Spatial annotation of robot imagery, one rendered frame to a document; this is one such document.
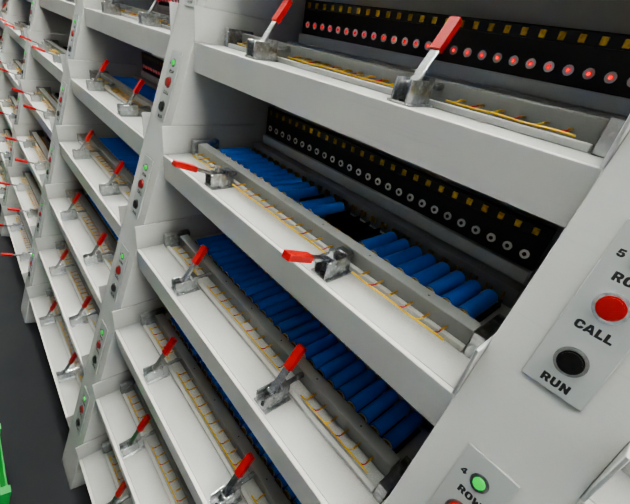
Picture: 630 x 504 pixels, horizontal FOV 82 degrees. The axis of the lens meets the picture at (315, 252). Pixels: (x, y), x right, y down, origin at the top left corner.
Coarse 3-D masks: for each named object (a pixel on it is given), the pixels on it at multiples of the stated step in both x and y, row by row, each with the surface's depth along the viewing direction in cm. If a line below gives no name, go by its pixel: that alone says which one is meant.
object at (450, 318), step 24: (240, 168) 59; (264, 192) 54; (288, 216) 51; (312, 216) 48; (312, 240) 45; (336, 240) 44; (360, 264) 42; (384, 264) 41; (408, 288) 38; (432, 312) 36; (456, 312) 35; (456, 336) 35
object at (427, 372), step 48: (192, 144) 67; (240, 144) 75; (192, 192) 60; (240, 192) 57; (240, 240) 51; (288, 240) 46; (288, 288) 44; (336, 288) 39; (384, 336) 34; (432, 336) 35; (480, 336) 32; (432, 384) 31
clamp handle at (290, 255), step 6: (288, 252) 35; (294, 252) 36; (300, 252) 37; (306, 252) 38; (330, 252) 40; (288, 258) 35; (294, 258) 35; (300, 258) 36; (306, 258) 37; (312, 258) 37; (318, 258) 38; (324, 258) 39; (330, 258) 40
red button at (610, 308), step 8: (608, 296) 23; (600, 304) 23; (608, 304) 23; (616, 304) 23; (624, 304) 22; (600, 312) 23; (608, 312) 23; (616, 312) 23; (624, 312) 22; (608, 320) 23; (616, 320) 23
